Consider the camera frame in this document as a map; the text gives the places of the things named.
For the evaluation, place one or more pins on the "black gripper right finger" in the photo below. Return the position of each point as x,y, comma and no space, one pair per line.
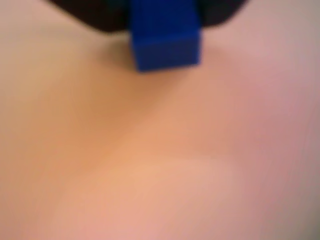
217,11

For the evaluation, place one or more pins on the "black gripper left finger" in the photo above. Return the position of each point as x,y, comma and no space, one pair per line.
100,12

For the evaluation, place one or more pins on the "small blue cube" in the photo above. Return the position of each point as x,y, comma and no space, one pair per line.
165,37

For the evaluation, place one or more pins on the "orange paper square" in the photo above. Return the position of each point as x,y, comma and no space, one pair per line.
150,140

